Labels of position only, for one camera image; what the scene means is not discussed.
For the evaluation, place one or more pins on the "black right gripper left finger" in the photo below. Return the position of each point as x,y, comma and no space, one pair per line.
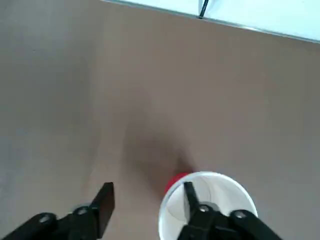
82,222

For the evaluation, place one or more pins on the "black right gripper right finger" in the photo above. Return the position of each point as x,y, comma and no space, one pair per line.
207,225

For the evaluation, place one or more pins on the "red paper cup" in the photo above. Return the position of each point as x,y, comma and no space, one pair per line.
225,185

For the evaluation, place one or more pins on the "white desk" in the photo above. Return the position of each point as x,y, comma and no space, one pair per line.
250,12

